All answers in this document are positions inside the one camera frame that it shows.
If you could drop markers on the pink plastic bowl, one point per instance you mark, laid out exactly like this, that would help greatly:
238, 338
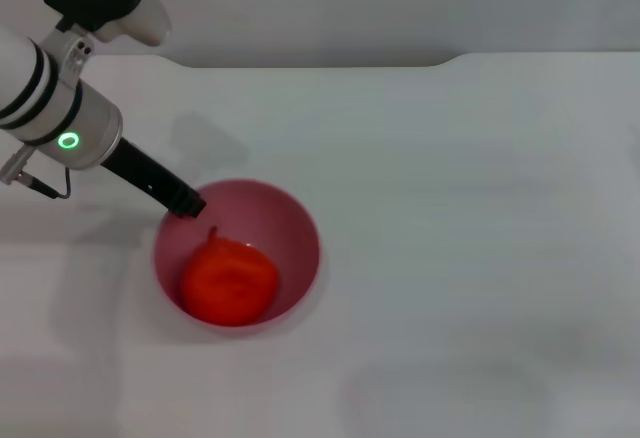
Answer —
295, 238

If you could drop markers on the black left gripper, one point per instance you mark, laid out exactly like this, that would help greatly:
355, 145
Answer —
142, 173

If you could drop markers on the silver left camera bracket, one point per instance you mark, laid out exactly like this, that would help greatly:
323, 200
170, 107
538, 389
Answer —
70, 50

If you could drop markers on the orange toy fruit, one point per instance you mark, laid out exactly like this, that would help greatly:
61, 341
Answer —
230, 283

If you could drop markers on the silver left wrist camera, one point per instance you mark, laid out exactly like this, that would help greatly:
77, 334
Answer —
110, 0

